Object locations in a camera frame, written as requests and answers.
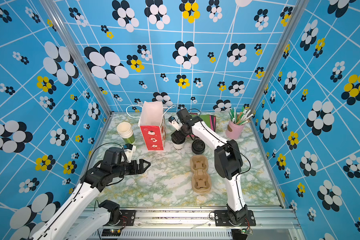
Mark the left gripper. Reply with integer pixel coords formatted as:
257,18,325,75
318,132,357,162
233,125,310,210
112,158,151,179

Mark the red white paper bag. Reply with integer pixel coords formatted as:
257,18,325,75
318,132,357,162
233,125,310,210
138,101,166,151

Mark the white paper cup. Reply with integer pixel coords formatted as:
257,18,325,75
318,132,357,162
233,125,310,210
173,143,185,151

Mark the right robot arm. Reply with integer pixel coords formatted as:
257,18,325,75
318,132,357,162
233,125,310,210
138,106,249,226

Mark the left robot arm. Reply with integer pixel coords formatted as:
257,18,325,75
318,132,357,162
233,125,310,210
28,147,151,240

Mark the colourful napkin stack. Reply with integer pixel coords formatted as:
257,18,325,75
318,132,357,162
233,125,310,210
200,114,216,132

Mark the black cup lid stack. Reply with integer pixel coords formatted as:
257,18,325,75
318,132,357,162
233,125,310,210
192,139,206,155

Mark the green paper cup stack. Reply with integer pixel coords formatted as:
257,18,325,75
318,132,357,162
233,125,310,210
117,122,135,144

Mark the pink straw holder cup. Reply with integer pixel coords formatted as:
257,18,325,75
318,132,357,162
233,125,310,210
226,121,244,140

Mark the brown pulp cup carrier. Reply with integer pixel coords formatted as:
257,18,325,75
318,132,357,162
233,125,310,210
190,155,212,194

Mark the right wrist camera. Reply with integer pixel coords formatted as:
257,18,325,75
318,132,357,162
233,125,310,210
168,116,182,131

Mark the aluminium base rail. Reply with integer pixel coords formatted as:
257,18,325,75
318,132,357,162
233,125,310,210
86,206,305,240

